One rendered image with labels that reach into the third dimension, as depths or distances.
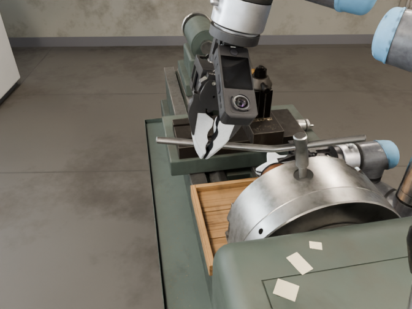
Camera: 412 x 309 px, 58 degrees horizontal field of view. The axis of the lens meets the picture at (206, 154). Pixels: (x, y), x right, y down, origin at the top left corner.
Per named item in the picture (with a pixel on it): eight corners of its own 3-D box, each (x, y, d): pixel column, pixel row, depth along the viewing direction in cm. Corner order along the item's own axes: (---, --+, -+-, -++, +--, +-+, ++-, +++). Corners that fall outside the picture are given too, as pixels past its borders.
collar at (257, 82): (275, 89, 117) (276, 80, 115) (251, 91, 116) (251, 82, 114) (267, 78, 123) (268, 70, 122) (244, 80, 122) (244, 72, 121)
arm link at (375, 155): (395, 177, 95) (406, 149, 90) (355, 181, 94) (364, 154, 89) (379, 159, 102) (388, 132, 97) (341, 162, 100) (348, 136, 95)
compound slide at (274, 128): (282, 144, 119) (284, 130, 116) (252, 147, 117) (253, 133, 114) (262, 113, 135) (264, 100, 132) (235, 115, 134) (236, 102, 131)
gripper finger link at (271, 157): (251, 159, 93) (286, 156, 95) (257, 173, 89) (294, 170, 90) (251, 149, 91) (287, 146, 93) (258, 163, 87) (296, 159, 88)
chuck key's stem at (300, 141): (309, 182, 67) (306, 130, 60) (311, 190, 65) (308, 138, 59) (297, 183, 68) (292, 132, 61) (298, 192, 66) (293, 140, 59)
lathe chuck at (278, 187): (387, 274, 81) (404, 165, 61) (247, 316, 80) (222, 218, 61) (365, 243, 88) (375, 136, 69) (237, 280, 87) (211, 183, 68)
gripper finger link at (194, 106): (209, 132, 60) (224, 82, 55) (212, 138, 58) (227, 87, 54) (181, 129, 58) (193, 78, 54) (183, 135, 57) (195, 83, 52)
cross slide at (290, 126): (305, 145, 126) (306, 134, 124) (179, 159, 120) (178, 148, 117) (286, 118, 141) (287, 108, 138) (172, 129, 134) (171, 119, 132)
